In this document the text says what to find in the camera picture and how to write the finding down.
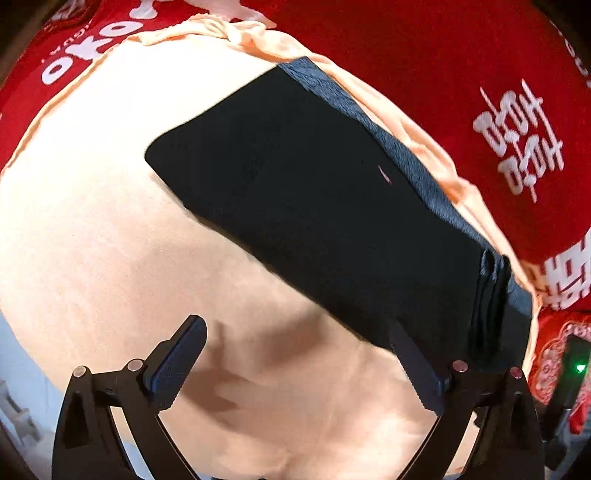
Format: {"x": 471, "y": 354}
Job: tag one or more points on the red printed blanket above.
{"x": 415, "y": 69}

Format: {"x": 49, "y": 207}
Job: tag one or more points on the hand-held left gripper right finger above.
{"x": 418, "y": 371}

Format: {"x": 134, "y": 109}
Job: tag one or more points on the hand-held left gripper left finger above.
{"x": 178, "y": 364}

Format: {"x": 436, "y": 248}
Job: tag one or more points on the beige cloth mat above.
{"x": 92, "y": 230}

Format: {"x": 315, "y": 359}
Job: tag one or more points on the white metal frame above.
{"x": 18, "y": 410}

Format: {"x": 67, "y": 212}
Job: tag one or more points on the black pants with blue stripes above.
{"x": 300, "y": 184}

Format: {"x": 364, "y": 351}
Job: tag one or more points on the red embroidered pillow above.
{"x": 551, "y": 364}

